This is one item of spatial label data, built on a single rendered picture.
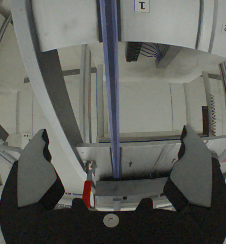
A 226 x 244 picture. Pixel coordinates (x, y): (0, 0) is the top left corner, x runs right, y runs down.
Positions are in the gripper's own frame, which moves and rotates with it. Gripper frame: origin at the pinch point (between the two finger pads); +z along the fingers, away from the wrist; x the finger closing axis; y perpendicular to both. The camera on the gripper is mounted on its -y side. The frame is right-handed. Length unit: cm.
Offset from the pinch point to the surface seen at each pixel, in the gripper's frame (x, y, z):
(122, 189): 1.5, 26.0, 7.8
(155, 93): 64, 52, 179
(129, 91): 21, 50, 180
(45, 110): -9.4, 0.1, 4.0
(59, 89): -8.1, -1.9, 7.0
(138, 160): 5.1, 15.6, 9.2
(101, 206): -5.7, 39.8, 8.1
